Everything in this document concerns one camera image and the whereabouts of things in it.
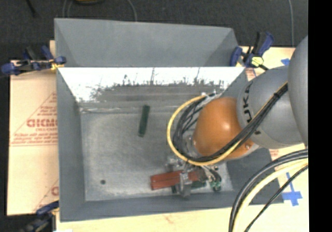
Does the brown cardboard board, red print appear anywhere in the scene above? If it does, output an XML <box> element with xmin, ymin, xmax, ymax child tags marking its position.
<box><xmin>6</xmin><ymin>67</ymin><xmax>61</xmax><ymax>216</ymax></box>

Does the grey metal bin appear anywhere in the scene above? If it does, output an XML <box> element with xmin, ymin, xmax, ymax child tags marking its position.
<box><xmin>53</xmin><ymin>17</ymin><xmax>285</xmax><ymax>222</ymax></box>

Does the dark green flat block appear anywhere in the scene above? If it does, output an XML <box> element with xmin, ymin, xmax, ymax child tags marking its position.
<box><xmin>137</xmin><ymin>104</ymin><xmax>151</xmax><ymax>138</ymax></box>

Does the red-brown flat block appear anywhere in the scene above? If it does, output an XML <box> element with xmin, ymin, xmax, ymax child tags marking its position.
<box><xmin>150</xmin><ymin>170</ymin><xmax>208</xmax><ymax>190</ymax></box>

